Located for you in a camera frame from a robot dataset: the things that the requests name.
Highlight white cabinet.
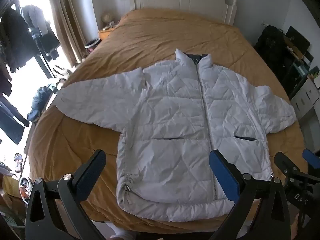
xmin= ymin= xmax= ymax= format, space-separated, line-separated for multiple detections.
xmin=287 ymin=62 xmax=320 ymax=120

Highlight brown curtain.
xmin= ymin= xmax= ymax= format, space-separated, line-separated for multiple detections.
xmin=47 ymin=0 xmax=87 ymax=67

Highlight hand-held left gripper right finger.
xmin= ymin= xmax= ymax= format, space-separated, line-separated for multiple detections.
xmin=209 ymin=149 xmax=292 ymax=240

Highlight wooden nightstand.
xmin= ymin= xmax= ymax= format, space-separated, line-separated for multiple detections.
xmin=98 ymin=23 xmax=118 ymax=42

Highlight bed with orange bedspread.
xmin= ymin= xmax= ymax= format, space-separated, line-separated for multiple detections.
xmin=2 ymin=8 xmax=308 ymax=232

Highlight black backpack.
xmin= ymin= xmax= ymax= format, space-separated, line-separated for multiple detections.
xmin=254 ymin=25 xmax=292 ymax=80

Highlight white puffer jacket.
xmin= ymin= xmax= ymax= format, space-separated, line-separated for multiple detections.
xmin=55 ymin=49 xmax=297 ymax=222

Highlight hanging dark clothes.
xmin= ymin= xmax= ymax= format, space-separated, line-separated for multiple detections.
xmin=0 ymin=4 xmax=60 ymax=90

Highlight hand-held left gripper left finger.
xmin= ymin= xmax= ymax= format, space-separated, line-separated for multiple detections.
xmin=24 ymin=149 xmax=107 ymax=240

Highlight dark blue jacket pile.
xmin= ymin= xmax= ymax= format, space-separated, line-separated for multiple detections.
xmin=27 ymin=79 xmax=65 ymax=122

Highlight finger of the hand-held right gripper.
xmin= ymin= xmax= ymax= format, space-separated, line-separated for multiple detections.
xmin=302 ymin=148 xmax=320 ymax=173
xmin=274 ymin=152 xmax=300 ymax=181

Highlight round white laundry basket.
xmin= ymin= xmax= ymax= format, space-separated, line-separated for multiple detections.
xmin=85 ymin=38 xmax=100 ymax=53

